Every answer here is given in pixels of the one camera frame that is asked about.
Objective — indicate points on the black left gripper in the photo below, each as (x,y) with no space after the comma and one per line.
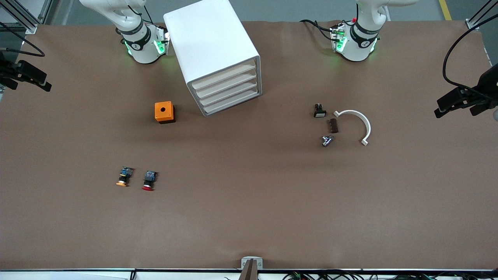
(488,84)

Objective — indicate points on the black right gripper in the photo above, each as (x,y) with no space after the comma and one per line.
(7,70)

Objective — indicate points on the beige lowest cabinet drawer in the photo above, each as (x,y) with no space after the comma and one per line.
(225,104)

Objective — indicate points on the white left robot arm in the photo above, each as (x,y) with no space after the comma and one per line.
(356,44)

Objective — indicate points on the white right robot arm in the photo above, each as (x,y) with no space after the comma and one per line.
(142,42)

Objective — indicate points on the yellow mushroom push button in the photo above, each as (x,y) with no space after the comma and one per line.
(123,178)

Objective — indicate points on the white flat push button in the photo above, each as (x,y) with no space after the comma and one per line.
(320,112)

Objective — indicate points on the red mushroom push button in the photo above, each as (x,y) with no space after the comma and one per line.
(149,181)

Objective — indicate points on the white drawer cabinet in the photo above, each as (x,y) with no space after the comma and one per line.
(206,39)

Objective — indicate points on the white curved plastic arc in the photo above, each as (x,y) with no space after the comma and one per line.
(365,124)

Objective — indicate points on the small brown block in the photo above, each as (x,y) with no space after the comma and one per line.
(333,126)

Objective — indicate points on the aluminium frame profile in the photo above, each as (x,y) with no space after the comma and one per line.
(27,17)
(476,17)

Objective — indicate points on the silver selector switch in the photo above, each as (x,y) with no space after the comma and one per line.
(327,140)

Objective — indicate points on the orange button enclosure box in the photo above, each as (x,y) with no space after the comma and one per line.
(163,111)

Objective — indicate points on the white table edge rail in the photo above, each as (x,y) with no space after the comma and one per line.
(78,274)

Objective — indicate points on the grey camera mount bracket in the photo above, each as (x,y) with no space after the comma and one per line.
(251,263)

